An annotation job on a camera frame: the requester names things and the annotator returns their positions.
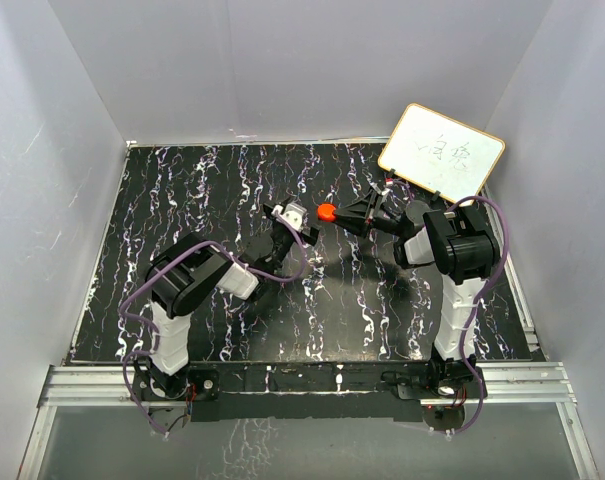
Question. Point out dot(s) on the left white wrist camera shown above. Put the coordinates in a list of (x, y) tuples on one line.
[(294, 215)]

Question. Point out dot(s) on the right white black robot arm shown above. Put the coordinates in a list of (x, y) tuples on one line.
[(459, 243)]

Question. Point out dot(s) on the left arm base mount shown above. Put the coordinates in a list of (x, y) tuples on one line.
[(188, 384)]

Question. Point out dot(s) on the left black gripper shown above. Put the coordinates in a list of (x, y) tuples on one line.
[(311, 236)]

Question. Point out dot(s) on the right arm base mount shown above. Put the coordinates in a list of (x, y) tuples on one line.
[(422, 384)]

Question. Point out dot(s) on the small whiteboard yellow frame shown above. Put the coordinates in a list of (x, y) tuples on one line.
[(440, 154)]

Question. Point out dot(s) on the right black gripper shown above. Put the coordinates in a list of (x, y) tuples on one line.
[(353, 218)]

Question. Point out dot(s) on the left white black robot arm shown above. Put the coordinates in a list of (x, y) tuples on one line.
[(186, 273)]

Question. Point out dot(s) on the red earbud charging case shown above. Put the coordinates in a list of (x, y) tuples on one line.
[(326, 212)]

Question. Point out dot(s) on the aluminium front rail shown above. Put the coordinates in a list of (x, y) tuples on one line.
[(504, 383)]

